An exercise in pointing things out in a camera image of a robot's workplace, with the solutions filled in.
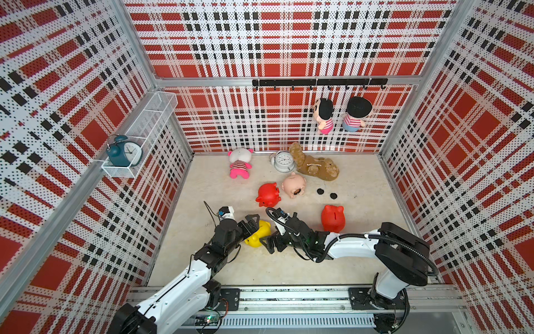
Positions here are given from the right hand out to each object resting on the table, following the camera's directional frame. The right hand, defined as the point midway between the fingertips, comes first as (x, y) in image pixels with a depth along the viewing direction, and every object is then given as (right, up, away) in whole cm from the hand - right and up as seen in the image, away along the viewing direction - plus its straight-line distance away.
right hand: (272, 233), depth 83 cm
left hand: (-6, +5, +1) cm, 8 cm away
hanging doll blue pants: (+39, +54, +10) cm, 67 cm away
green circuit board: (-21, -26, -14) cm, 36 cm away
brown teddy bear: (+23, +27, +20) cm, 41 cm away
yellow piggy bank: (-3, +1, -1) cm, 3 cm away
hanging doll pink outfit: (+24, +52, +11) cm, 58 cm away
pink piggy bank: (+10, +19, +14) cm, 25 cm away
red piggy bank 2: (+25, +6, +2) cm, 26 cm away
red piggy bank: (-2, +14, +11) cm, 18 cm away
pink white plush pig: (-18, +28, +24) cm, 41 cm away
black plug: (+31, +13, +20) cm, 39 cm away
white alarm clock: (+5, +31, +29) cm, 43 cm away
